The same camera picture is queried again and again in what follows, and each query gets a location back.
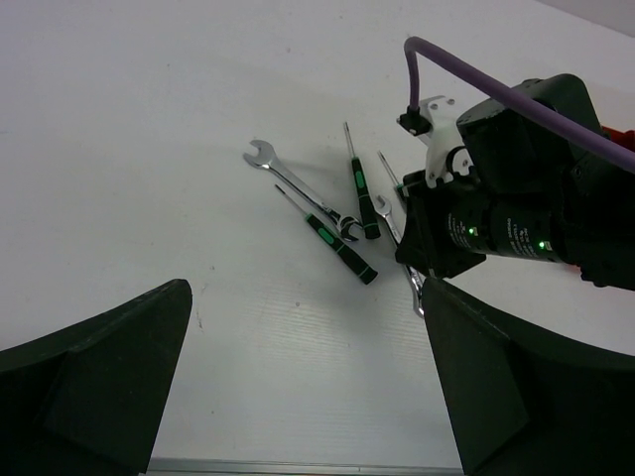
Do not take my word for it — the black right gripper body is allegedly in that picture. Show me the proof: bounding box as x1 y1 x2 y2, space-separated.
395 168 486 278

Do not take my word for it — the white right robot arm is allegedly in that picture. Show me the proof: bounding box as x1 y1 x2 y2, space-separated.
396 96 634 290

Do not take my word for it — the silver wrench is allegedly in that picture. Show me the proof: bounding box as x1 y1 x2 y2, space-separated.
373 194 425 318
243 139 362 242

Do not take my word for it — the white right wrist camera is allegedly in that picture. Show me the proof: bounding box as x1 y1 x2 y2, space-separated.
397 95 473 188

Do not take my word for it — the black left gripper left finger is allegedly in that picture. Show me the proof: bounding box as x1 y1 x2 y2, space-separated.
1 279 192 475

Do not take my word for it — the aluminium frame rail front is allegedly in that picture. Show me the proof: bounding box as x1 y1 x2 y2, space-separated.
146 458 462 476

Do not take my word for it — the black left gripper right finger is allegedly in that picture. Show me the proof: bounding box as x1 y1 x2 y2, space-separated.
423 279 634 475

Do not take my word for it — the red bottom drawer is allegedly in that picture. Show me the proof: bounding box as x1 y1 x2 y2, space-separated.
601 125 635 152

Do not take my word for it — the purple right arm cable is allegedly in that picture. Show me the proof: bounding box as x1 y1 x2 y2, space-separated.
404 37 635 175

